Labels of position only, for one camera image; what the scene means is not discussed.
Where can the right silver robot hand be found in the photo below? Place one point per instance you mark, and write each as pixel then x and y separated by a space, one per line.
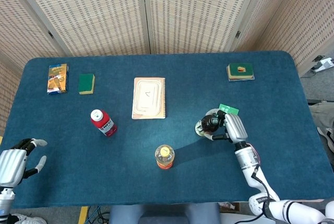
pixel 236 128

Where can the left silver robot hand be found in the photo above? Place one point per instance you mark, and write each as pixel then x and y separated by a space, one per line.
pixel 11 166

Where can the dark brown tea bottle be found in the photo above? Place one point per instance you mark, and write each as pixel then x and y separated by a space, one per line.
pixel 208 122

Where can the red NFC juice bottle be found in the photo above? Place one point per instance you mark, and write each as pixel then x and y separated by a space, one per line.
pixel 105 124

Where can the green sachet packet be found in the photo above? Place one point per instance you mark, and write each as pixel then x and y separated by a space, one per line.
pixel 230 109

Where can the thin board under sponge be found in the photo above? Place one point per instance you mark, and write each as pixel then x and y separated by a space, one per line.
pixel 242 80

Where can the green box with picture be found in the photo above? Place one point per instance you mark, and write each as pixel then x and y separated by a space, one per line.
pixel 240 70

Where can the blue table cloth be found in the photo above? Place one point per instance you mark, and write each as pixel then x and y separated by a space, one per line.
pixel 78 169

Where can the orange iced tea bottle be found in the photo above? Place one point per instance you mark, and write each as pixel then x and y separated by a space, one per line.
pixel 164 156

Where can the khaki trouser leg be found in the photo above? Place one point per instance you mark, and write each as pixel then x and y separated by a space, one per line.
pixel 322 114

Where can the white grey sneaker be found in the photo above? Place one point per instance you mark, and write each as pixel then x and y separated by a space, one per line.
pixel 327 138

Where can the beige spiral notebook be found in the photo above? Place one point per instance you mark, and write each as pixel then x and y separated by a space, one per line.
pixel 148 98

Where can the blue orange snack box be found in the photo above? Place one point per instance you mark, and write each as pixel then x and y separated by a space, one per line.
pixel 57 79

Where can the white power strip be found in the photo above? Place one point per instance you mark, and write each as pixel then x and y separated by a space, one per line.
pixel 324 64

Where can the grey robot torso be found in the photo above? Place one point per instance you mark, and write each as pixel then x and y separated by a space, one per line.
pixel 164 214

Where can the plain green yellow sponge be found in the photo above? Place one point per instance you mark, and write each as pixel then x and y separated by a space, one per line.
pixel 86 83

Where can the woven folding screen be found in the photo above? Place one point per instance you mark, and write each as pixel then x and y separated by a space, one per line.
pixel 104 12

